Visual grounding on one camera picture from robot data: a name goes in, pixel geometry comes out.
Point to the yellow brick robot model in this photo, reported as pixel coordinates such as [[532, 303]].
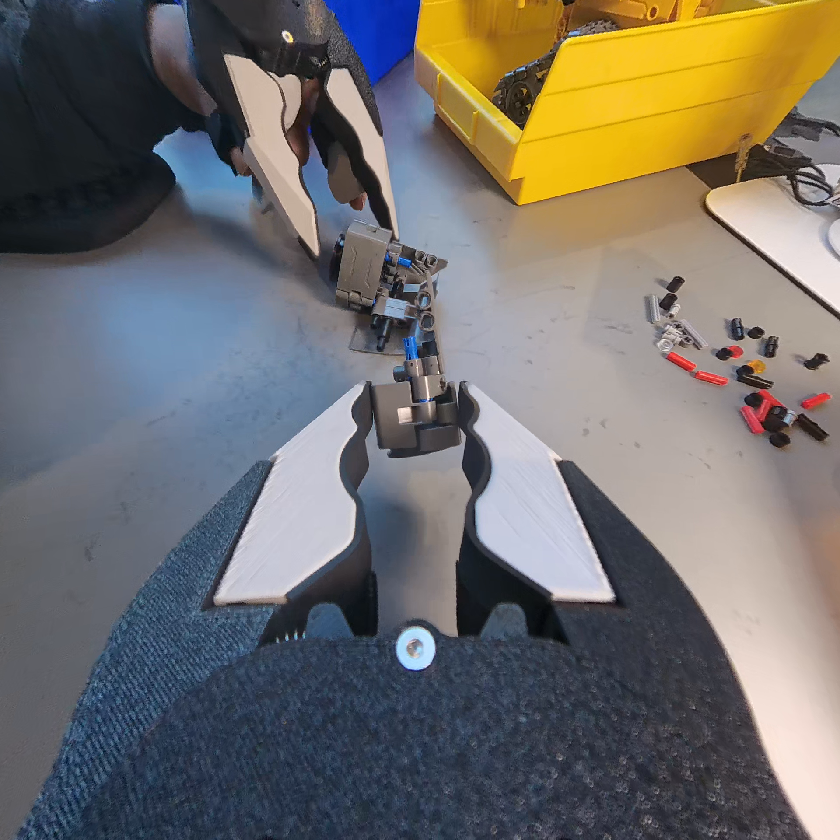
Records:
[[525, 85]]

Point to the grey desk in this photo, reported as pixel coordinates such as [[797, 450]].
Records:
[[164, 394]]

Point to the white booklet stand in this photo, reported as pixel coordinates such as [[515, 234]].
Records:
[[774, 223]]

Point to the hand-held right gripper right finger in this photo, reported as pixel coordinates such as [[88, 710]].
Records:
[[538, 525]]

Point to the grey brick wheel assembly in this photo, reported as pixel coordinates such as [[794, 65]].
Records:
[[400, 420]]

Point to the blue plastic bin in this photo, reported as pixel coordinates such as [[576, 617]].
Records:
[[374, 33]]

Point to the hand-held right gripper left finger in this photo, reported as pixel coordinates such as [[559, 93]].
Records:
[[295, 525]]

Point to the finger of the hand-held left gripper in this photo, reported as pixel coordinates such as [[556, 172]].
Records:
[[364, 138], [269, 144]]

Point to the pile of small brick parts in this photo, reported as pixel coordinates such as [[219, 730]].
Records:
[[754, 394]]

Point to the white round disc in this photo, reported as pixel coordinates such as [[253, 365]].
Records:
[[835, 237]]

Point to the person's left hand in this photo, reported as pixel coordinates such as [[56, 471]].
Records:
[[174, 52]]

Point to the yellow plastic bin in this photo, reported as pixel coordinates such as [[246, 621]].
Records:
[[656, 118]]

